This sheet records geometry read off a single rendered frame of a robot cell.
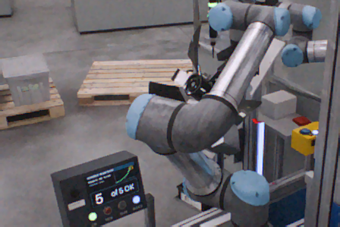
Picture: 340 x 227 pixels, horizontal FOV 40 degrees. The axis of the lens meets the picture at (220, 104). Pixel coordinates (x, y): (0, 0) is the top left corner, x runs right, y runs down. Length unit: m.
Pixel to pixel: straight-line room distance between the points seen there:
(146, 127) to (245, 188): 0.41
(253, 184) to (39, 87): 3.66
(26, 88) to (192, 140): 3.86
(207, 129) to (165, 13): 6.74
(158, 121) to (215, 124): 0.13
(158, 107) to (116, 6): 6.50
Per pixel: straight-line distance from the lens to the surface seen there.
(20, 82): 4.76
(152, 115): 1.06
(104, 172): 1.51
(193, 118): 1.01
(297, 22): 1.67
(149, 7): 7.63
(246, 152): 2.61
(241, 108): 1.98
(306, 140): 2.04
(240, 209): 1.38
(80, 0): 7.46
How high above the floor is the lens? 2.05
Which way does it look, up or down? 25 degrees down
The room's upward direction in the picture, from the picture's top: straight up
